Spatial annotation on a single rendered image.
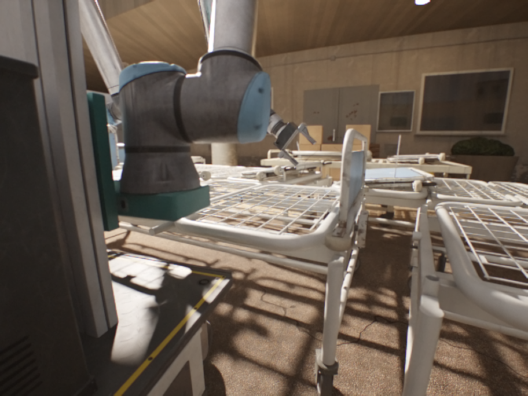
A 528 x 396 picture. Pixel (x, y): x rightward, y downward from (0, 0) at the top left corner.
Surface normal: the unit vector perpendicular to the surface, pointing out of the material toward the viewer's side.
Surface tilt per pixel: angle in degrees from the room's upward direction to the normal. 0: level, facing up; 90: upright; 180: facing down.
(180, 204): 90
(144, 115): 93
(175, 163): 70
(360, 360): 0
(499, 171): 101
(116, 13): 90
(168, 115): 106
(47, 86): 90
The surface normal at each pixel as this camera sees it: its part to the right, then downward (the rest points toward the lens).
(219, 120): -0.09, 0.61
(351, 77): -0.43, 0.18
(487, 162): -0.51, 0.36
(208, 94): -0.10, -0.05
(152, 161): 0.23, -0.15
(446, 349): 0.00, -0.98
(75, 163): 0.96, 0.06
